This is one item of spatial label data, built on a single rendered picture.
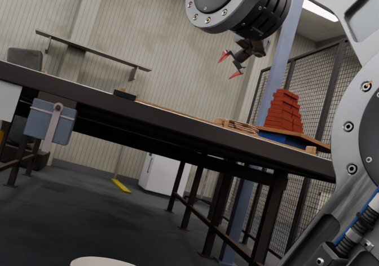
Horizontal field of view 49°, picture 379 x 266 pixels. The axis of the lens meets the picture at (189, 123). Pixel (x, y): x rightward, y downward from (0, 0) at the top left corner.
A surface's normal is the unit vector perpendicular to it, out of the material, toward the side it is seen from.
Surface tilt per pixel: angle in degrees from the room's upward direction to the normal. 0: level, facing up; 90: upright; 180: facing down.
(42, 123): 90
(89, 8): 90
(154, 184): 90
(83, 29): 90
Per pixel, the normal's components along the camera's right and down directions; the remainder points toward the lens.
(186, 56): 0.33, 0.02
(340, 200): -0.74, -0.25
